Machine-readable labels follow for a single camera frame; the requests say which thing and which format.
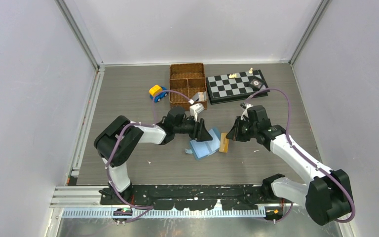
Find cards in basket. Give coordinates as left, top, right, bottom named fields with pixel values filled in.
left=191, top=91, right=208, bottom=103

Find brown wicker basket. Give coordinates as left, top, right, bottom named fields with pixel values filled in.
left=169, top=63, right=208, bottom=111

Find blue yellow toy car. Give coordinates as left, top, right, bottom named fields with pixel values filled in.
left=149, top=84, right=168, bottom=103

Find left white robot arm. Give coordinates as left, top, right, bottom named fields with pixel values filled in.
left=94, top=106, right=213, bottom=204

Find black square box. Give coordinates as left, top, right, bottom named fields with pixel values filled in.
left=249, top=79, right=265, bottom=91

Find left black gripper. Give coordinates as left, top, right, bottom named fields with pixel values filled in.
left=174, top=114, right=213, bottom=142

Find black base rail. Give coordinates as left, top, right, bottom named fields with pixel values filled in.
left=99, top=184, right=291, bottom=211

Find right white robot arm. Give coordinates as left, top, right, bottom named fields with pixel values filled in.
left=226, top=103, right=356, bottom=226

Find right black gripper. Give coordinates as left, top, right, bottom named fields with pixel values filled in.
left=227, top=116, right=258, bottom=142

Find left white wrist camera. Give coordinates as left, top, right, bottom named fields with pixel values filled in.
left=189, top=99, right=205, bottom=122

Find blue card holder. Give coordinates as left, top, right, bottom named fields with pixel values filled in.
left=185, top=127, right=221, bottom=160

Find black white chessboard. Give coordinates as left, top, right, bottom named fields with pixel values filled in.
left=206, top=70, right=268, bottom=105

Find cream chess piece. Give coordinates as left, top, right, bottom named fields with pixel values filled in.
left=228, top=74, right=237, bottom=79

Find orange credit card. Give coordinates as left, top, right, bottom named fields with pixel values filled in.
left=219, top=133, right=229, bottom=153

